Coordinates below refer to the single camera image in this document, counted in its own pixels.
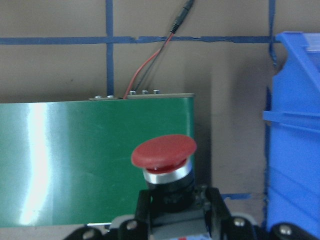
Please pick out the right blue plastic bin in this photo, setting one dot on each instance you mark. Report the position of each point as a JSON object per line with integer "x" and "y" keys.
{"x": 294, "y": 144}

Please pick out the green conveyor belt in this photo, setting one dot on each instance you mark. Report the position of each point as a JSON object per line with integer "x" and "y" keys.
{"x": 69, "y": 162}

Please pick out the red mushroom push button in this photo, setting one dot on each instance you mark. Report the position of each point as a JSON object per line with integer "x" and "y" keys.
{"x": 177, "y": 207}

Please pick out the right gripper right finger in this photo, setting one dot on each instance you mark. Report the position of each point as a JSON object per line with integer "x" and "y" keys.
{"x": 221, "y": 224}

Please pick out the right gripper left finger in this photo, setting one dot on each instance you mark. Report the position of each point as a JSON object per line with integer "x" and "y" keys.
{"x": 138, "y": 227}

